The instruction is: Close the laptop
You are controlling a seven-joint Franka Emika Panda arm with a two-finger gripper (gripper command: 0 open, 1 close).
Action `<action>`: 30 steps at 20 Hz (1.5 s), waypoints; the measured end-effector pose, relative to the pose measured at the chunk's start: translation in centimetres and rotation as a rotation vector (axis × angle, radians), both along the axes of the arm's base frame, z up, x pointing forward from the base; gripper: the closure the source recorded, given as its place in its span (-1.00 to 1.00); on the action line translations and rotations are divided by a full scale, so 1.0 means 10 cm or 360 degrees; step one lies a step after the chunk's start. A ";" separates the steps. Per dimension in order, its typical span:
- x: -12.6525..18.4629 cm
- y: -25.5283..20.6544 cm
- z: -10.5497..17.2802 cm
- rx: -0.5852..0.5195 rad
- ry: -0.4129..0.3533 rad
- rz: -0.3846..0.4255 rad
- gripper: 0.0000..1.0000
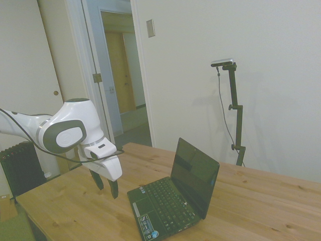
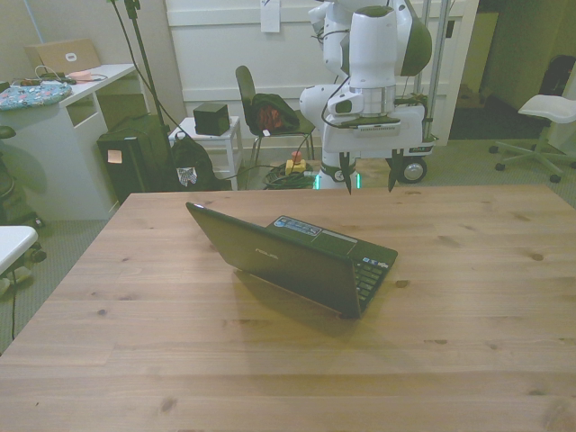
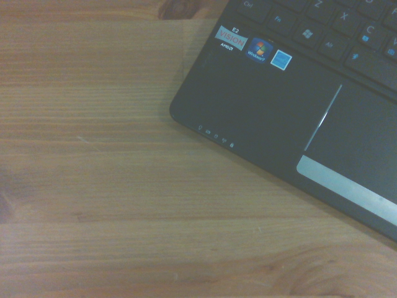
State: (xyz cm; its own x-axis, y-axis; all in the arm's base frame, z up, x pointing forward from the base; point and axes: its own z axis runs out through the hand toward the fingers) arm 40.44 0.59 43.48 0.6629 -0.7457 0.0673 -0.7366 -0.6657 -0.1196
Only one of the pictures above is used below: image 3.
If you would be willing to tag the black laptop with stickers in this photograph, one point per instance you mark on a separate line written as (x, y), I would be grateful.
(266, 102)

